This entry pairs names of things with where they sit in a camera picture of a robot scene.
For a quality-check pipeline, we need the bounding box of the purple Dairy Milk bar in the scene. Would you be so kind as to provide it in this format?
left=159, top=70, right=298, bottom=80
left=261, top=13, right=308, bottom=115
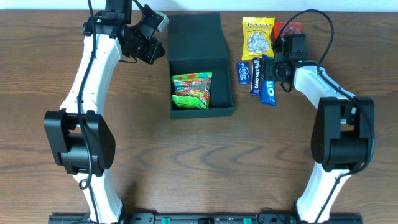
left=250, top=57, right=262, bottom=96

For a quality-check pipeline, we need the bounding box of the blue Oreo cookie pack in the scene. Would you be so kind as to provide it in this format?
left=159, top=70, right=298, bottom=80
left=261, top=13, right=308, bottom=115
left=259, top=54, right=277, bottom=107

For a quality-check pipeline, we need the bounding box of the small blue Eclipse pack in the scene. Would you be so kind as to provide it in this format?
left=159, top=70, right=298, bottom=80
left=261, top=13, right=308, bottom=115
left=236, top=62, right=251, bottom=85

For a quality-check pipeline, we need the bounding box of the red Hacks candy bag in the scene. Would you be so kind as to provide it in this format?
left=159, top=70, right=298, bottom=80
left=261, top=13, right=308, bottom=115
left=272, top=22, right=303, bottom=41

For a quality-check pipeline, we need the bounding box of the yellow sunflower seeds bag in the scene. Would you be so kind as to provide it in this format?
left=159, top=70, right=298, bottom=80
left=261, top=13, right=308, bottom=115
left=241, top=17, right=275, bottom=60

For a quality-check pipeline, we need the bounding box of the dark green box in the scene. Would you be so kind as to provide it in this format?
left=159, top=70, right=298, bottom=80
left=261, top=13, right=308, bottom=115
left=167, top=12, right=234, bottom=119

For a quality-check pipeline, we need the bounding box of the green Haribo gummy bag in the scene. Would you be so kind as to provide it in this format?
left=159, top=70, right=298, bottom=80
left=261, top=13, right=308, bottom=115
left=171, top=72, right=212, bottom=110

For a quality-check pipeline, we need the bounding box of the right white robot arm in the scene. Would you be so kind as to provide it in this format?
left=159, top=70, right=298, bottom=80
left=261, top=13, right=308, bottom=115
left=263, top=34, right=375, bottom=223

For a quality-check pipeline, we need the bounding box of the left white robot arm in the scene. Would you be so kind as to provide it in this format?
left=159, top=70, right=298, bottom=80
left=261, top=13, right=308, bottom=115
left=44, top=0, right=169, bottom=223

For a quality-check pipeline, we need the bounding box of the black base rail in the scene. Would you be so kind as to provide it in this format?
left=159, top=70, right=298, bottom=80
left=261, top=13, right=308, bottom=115
left=48, top=212, right=364, bottom=224

